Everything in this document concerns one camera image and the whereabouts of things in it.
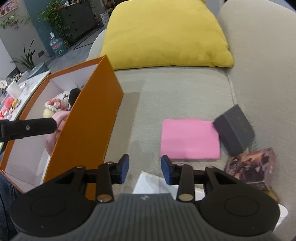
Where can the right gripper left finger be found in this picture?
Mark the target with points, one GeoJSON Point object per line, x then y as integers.
{"type": "Point", "coordinates": [108, 174]}

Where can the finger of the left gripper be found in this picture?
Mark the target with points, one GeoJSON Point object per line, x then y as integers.
{"type": "Point", "coordinates": [18, 129]}

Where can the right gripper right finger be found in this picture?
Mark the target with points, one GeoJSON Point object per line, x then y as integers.
{"type": "Point", "coordinates": [181, 175]}

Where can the white box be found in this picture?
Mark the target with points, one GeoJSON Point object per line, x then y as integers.
{"type": "Point", "coordinates": [152, 184]}

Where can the pink notebook wallet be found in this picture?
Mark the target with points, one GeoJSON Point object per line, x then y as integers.
{"type": "Point", "coordinates": [189, 139]}

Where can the crochet bunny doll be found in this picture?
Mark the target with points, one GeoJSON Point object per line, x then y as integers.
{"type": "Point", "coordinates": [57, 104]}

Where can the grey gift box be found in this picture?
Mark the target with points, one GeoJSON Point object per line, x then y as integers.
{"type": "Point", "coordinates": [234, 130]}

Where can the black white dog plush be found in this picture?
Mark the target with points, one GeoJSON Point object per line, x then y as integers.
{"type": "Point", "coordinates": [73, 95]}

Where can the dark illustrated card box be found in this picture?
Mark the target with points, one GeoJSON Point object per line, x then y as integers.
{"type": "Point", "coordinates": [254, 169]}

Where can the brown cardboard box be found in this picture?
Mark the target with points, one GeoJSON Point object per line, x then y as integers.
{"type": "Point", "coordinates": [272, 194]}

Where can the white blue card packet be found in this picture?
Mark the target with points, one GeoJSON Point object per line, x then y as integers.
{"type": "Point", "coordinates": [283, 215]}

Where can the orange cardboard box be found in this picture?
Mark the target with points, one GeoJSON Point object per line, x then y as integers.
{"type": "Point", "coordinates": [85, 136]}

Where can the white marble side table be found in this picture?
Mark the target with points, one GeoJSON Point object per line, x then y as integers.
{"type": "Point", "coordinates": [20, 92]}

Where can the potted spiky plant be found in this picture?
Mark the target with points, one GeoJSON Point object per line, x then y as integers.
{"type": "Point", "coordinates": [26, 59]}

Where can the water bottle jug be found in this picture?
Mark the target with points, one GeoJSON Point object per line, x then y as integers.
{"type": "Point", "coordinates": [57, 45]}

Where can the person leg in jeans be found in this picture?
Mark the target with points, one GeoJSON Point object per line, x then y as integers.
{"type": "Point", "coordinates": [8, 195]}

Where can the green trailing plant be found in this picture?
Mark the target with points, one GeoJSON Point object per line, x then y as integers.
{"type": "Point", "coordinates": [45, 16]}

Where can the dark grey cabinet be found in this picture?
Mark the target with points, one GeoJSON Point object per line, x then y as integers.
{"type": "Point", "coordinates": [79, 20]}

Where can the yellow cushion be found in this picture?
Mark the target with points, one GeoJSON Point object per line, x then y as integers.
{"type": "Point", "coordinates": [144, 34]}

